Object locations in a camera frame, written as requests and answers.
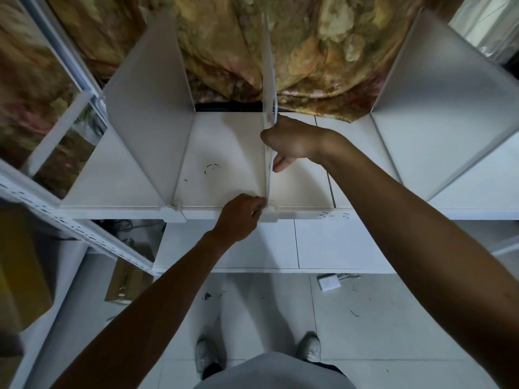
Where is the white shelf divider panel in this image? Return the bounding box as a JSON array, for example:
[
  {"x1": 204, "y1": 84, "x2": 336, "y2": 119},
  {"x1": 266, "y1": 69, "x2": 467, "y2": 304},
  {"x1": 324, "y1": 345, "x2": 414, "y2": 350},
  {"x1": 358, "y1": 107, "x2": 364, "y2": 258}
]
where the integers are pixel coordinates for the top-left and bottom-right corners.
[
  {"x1": 102, "y1": 11, "x2": 197, "y2": 223},
  {"x1": 371, "y1": 7, "x2": 519, "y2": 203}
]

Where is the yellow panel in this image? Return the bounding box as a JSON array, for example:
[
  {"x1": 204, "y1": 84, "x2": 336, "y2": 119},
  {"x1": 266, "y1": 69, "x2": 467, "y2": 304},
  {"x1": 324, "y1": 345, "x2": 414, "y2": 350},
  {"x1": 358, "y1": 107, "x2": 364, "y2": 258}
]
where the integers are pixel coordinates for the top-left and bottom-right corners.
[{"x1": 0, "y1": 204, "x2": 54, "y2": 334}]

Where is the clear plastic sheet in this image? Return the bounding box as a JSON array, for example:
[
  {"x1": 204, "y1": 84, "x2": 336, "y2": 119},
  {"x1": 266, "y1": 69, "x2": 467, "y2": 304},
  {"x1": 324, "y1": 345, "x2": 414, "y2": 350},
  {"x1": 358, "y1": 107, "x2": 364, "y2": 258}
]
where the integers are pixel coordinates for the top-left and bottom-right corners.
[{"x1": 448, "y1": 0, "x2": 519, "y2": 66}]

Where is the person's white left shoe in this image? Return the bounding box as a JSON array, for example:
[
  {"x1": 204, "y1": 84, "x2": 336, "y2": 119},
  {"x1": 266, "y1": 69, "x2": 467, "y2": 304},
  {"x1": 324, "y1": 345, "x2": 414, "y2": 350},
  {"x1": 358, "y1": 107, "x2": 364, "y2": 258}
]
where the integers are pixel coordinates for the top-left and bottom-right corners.
[{"x1": 195, "y1": 337, "x2": 223, "y2": 380}]

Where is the small white box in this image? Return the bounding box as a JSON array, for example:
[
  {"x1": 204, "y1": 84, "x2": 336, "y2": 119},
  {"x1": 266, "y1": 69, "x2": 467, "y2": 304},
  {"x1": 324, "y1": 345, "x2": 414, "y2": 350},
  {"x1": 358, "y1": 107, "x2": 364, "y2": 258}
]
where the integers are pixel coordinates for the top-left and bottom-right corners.
[{"x1": 317, "y1": 274, "x2": 340, "y2": 292}]

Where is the person's grey shirt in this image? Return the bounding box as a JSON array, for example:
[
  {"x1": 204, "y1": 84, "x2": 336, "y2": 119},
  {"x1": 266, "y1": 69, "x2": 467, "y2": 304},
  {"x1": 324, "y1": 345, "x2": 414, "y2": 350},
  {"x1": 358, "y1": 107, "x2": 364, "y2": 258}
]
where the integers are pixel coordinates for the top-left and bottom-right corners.
[{"x1": 194, "y1": 351, "x2": 358, "y2": 389}]

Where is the thin white shelf divider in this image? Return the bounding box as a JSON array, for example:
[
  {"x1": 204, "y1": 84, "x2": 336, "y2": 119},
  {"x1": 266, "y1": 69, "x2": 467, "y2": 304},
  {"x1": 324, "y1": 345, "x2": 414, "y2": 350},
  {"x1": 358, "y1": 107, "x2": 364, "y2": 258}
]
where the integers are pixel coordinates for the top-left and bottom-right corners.
[{"x1": 261, "y1": 12, "x2": 281, "y2": 223}]

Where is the person's white shoe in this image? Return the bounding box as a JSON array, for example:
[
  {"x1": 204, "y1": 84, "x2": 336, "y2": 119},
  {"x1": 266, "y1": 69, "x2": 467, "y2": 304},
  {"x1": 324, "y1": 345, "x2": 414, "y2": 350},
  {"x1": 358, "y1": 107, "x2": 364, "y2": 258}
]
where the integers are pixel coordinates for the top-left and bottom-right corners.
[
  {"x1": 295, "y1": 333, "x2": 322, "y2": 363},
  {"x1": 195, "y1": 337, "x2": 223, "y2": 380}
]

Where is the white perforated shelf upright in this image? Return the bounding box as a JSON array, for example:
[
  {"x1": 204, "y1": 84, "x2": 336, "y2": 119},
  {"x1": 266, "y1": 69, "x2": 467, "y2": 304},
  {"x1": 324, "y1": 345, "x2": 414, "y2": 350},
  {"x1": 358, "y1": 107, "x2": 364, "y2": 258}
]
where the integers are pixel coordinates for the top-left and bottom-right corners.
[{"x1": 0, "y1": 158, "x2": 159, "y2": 278}]

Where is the person's right hand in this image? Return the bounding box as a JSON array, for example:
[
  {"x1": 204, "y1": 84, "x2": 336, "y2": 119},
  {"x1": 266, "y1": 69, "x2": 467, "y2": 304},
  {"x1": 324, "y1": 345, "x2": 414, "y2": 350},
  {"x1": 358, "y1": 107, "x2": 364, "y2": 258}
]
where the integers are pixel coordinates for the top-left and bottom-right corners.
[{"x1": 260, "y1": 115, "x2": 348, "y2": 174}]

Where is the person's white right shoe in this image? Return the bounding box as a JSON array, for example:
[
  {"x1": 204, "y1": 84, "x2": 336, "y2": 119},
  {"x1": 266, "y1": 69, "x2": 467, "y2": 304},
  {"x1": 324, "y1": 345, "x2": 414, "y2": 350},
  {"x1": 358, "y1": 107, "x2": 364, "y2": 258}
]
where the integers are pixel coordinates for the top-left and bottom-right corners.
[{"x1": 295, "y1": 333, "x2": 322, "y2": 363}]

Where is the floral patterned curtain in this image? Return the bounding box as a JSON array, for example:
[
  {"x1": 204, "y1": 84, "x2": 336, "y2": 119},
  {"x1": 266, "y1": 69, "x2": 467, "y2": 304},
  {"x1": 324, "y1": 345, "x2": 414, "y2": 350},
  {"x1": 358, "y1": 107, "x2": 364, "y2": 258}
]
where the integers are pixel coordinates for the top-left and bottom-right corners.
[{"x1": 41, "y1": 0, "x2": 467, "y2": 122}]

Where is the person's left forearm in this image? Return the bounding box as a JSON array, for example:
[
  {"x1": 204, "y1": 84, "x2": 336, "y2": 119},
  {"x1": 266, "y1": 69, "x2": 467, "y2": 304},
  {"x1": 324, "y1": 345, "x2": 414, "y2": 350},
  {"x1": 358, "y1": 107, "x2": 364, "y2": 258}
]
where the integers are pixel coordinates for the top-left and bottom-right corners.
[{"x1": 51, "y1": 230, "x2": 231, "y2": 389}]

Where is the person's right forearm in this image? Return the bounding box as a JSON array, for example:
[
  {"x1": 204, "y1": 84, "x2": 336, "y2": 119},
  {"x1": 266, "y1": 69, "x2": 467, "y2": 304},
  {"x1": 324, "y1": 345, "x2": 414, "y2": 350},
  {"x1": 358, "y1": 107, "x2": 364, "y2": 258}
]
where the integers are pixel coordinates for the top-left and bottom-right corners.
[{"x1": 324, "y1": 131, "x2": 519, "y2": 389}]

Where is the brown cardboard box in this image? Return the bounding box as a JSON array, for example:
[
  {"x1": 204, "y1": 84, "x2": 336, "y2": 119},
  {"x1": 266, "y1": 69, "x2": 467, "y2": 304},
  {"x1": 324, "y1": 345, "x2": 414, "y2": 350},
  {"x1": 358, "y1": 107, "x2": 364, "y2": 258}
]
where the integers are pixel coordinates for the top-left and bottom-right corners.
[{"x1": 104, "y1": 258, "x2": 155, "y2": 303}]

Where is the person's left hand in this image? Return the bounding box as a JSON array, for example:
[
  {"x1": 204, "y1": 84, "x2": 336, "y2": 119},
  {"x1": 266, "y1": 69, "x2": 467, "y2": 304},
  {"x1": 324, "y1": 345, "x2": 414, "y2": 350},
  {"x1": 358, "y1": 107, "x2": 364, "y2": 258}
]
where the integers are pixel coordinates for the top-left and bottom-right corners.
[{"x1": 210, "y1": 193, "x2": 268, "y2": 244}]

